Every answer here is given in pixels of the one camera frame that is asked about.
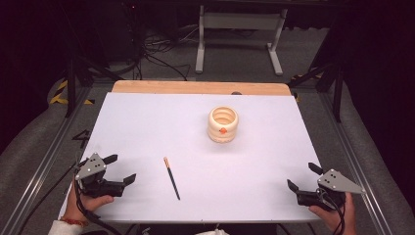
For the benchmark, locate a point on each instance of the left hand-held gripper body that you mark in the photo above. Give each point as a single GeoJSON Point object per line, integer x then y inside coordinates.
{"type": "Point", "coordinates": [94, 182]}

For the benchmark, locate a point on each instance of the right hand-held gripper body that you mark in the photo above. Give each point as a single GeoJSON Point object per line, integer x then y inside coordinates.
{"type": "Point", "coordinates": [329, 192]}

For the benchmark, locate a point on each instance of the person's left hand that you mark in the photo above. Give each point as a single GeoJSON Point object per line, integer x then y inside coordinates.
{"type": "Point", "coordinates": [88, 203]}

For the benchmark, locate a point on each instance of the person's right hand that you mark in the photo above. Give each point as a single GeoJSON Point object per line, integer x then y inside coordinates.
{"type": "Point", "coordinates": [336, 218]}

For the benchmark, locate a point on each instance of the black pencil with orange end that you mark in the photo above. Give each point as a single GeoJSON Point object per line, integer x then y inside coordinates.
{"type": "Point", "coordinates": [172, 178]}

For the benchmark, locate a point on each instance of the white board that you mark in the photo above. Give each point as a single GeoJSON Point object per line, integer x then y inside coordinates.
{"type": "Point", "coordinates": [202, 176]}

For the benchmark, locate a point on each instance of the yellow black floor tape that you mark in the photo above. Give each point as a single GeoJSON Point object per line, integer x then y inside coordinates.
{"type": "Point", "coordinates": [58, 96]}

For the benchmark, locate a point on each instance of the cream ribbed pen holder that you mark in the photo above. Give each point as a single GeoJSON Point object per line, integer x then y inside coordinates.
{"type": "Point", "coordinates": [223, 124]}

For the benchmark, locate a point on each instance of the person's body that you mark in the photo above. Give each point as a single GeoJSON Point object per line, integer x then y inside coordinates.
{"type": "Point", "coordinates": [208, 231]}

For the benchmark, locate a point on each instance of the wooden board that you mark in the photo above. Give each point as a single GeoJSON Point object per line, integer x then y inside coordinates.
{"type": "Point", "coordinates": [182, 87]}

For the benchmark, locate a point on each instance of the white metal stand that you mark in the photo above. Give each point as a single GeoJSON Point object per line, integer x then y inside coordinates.
{"type": "Point", "coordinates": [241, 21]}

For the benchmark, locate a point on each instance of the aluminium floor rail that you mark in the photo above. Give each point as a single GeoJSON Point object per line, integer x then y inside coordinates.
{"type": "Point", "coordinates": [39, 169]}
{"type": "Point", "coordinates": [355, 156]}

